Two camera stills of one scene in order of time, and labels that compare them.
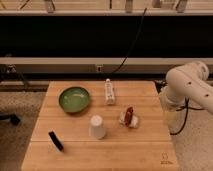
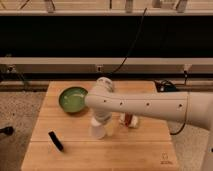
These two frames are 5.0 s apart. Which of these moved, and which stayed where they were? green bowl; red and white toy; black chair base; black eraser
Moved: black chair base
Stayed: green bowl; red and white toy; black eraser
